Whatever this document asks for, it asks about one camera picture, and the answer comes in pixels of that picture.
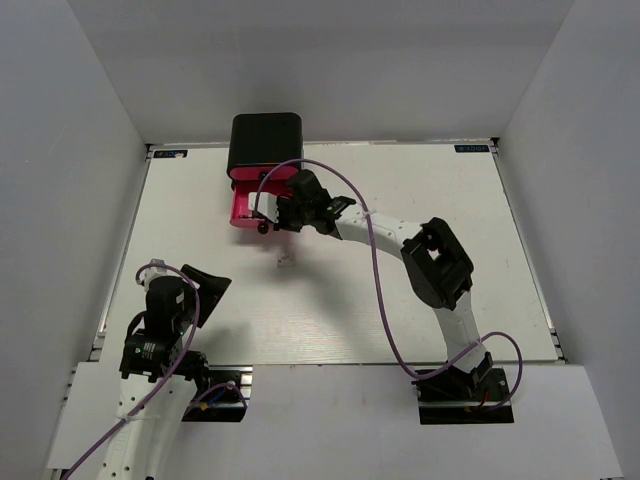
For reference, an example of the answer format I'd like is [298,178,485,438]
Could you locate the white eraser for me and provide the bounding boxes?
[277,255,296,268]

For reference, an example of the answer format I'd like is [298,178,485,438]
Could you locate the pink drawer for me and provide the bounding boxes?
[228,164,300,182]
[230,180,291,230]

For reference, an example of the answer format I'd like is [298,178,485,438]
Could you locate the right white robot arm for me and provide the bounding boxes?
[255,170,493,399]

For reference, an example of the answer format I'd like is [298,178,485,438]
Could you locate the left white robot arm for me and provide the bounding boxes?
[98,260,244,479]

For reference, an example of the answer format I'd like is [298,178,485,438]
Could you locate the black drawer cabinet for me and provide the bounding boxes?
[227,112,303,181]

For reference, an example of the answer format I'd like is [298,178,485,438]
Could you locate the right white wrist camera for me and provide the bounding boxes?
[248,192,278,223]

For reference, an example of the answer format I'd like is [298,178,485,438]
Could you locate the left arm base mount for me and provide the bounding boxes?
[182,366,253,423]

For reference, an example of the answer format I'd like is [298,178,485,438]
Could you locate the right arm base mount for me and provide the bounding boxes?
[412,368,514,425]

